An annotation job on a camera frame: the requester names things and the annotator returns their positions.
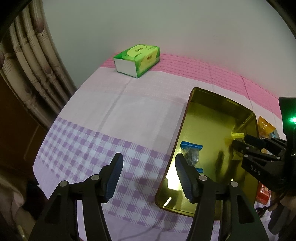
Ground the red snack packet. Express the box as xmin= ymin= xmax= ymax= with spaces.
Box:
xmin=255 ymin=182 xmax=271 ymax=205

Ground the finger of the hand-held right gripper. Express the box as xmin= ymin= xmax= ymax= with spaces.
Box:
xmin=245 ymin=135 xmax=287 ymax=157
xmin=232 ymin=139 xmax=287 ymax=192

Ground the dark wooden furniture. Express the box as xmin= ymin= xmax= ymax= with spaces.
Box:
xmin=0 ymin=72 xmax=50 ymax=186

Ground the clear packet with blue ends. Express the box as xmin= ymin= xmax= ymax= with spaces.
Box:
xmin=180 ymin=141 xmax=204 ymax=173

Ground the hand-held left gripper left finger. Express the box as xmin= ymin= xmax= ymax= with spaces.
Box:
xmin=29 ymin=153 xmax=123 ymax=241

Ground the orange snack packet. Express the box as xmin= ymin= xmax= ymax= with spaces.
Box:
xmin=258 ymin=116 xmax=277 ymax=139

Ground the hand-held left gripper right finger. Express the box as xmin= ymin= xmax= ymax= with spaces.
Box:
xmin=175 ymin=153 xmax=270 ymax=241

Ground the pink and purple checked tablecloth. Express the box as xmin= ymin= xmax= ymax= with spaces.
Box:
xmin=33 ymin=53 xmax=296 ymax=241

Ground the green tissue pack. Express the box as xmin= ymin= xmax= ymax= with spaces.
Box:
xmin=113 ymin=44 xmax=161 ymax=79

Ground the pale cloth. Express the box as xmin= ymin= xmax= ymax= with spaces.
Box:
xmin=0 ymin=176 xmax=35 ymax=232

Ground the beige patterned curtain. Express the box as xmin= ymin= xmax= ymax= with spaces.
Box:
xmin=0 ymin=0 xmax=78 ymax=130

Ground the gold tin box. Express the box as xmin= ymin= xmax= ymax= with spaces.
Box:
xmin=154 ymin=87 xmax=259 ymax=219

